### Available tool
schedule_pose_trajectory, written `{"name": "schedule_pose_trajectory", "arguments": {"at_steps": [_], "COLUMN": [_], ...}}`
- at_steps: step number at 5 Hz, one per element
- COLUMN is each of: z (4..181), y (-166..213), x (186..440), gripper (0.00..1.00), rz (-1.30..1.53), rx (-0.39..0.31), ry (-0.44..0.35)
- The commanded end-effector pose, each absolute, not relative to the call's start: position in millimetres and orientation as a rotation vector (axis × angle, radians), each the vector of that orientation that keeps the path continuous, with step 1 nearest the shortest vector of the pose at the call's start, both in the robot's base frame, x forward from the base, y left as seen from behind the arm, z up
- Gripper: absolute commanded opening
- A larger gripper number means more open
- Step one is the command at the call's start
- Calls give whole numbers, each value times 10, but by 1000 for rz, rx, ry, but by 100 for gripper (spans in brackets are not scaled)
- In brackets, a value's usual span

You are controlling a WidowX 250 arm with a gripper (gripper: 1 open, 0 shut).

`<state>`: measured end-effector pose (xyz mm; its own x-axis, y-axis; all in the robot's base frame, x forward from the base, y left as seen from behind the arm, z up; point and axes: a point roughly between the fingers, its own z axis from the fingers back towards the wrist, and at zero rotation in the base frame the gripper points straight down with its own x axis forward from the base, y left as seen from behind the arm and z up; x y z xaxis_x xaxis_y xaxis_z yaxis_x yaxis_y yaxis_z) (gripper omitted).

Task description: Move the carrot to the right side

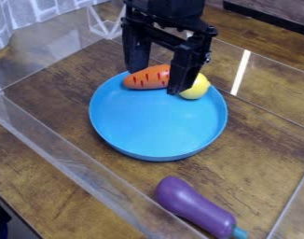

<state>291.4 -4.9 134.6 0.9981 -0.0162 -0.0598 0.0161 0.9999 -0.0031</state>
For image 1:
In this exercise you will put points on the white patterned curtain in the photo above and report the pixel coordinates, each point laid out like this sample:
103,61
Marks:
20,13

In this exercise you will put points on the clear acrylic enclosure wall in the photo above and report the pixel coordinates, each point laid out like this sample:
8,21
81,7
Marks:
76,189

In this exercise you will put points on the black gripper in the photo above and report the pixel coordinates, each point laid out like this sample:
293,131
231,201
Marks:
169,23

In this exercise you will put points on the orange toy carrot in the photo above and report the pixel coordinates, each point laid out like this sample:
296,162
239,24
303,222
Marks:
149,79

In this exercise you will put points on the clear acrylic corner bracket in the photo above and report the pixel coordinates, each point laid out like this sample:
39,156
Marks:
104,28

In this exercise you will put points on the purple toy eggplant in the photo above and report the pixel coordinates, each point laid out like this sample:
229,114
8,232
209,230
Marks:
181,200

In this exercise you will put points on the blue round plate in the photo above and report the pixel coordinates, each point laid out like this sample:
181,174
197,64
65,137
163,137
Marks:
153,126

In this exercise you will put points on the yellow toy lemon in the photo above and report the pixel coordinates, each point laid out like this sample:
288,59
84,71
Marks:
199,89

